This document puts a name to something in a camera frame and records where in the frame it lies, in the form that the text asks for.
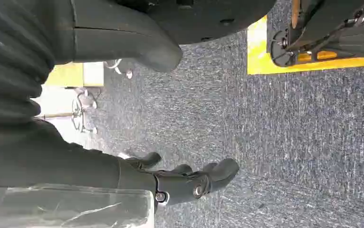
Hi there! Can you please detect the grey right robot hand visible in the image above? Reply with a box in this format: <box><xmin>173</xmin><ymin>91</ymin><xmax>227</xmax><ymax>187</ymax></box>
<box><xmin>0</xmin><ymin>0</ymin><xmax>240</xmax><ymax>206</ymax></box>

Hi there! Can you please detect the chair caster leg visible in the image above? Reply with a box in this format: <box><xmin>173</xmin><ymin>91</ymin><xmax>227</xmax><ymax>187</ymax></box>
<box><xmin>104</xmin><ymin>58</ymin><xmax>134</xmax><ymax>80</ymax></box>

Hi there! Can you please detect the white box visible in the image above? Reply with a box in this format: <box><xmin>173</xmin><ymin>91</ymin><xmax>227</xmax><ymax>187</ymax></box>
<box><xmin>83</xmin><ymin>61</ymin><xmax>105</xmax><ymax>87</ymax></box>

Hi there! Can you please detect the yellow board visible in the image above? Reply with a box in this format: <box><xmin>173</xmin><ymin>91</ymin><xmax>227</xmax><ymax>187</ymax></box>
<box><xmin>44</xmin><ymin>62</ymin><xmax>85</xmax><ymax>88</ymax></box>

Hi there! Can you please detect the wheeled chair base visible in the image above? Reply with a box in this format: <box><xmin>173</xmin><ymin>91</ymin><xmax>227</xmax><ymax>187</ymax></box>
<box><xmin>71</xmin><ymin>87</ymin><xmax>100</xmax><ymax>135</ymax></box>

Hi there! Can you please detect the black robot leg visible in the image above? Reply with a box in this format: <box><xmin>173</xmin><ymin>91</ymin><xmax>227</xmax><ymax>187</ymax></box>
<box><xmin>115</xmin><ymin>0</ymin><xmax>278</xmax><ymax>45</ymax></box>

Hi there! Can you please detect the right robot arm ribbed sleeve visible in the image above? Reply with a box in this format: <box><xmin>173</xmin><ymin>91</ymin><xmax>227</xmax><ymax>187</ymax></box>
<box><xmin>0</xmin><ymin>0</ymin><xmax>57</xmax><ymax>125</ymax></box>

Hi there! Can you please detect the clear plastic guard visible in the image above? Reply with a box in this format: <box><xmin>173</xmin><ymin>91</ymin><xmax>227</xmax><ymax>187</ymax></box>
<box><xmin>0</xmin><ymin>178</ymin><xmax>155</xmax><ymax>228</ymax></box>

